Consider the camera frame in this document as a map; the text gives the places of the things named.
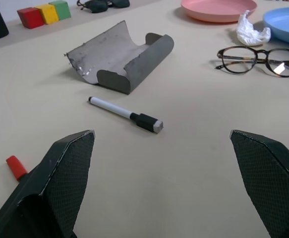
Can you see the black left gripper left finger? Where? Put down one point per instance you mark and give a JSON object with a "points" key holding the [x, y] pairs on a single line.
{"points": [[60, 178]]}

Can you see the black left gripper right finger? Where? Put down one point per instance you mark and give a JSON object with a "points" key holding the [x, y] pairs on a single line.
{"points": [[268, 178]]}

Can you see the white tissue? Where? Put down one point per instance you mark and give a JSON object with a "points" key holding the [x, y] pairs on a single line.
{"points": [[249, 32]]}

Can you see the blue plate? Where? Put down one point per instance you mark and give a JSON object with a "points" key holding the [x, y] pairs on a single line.
{"points": [[286, 24]]}

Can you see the red marker cap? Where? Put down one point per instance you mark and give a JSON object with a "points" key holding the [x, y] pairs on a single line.
{"points": [[16, 167]]}

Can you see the white marker with black cap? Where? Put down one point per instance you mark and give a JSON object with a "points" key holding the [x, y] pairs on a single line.
{"points": [[124, 114]]}

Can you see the tortoiseshell eyeglasses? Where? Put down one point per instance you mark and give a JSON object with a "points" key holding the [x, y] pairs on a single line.
{"points": [[258, 60]]}

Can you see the grey curved metal tray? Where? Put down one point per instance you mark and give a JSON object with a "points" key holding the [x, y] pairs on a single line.
{"points": [[119, 57]]}

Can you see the red wooden cube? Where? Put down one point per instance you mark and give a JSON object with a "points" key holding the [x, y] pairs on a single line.
{"points": [[30, 17]]}

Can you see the yellow wooden cube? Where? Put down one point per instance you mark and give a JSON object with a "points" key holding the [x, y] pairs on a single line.
{"points": [[49, 13]]}

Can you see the green wooden cube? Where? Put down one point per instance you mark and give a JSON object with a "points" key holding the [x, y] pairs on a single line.
{"points": [[61, 9]]}

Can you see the pink plate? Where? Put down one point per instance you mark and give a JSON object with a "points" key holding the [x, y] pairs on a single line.
{"points": [[218, 10]]}

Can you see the black sunglasses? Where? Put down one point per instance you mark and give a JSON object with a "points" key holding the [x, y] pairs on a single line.
{"points": [[99, 5]]}

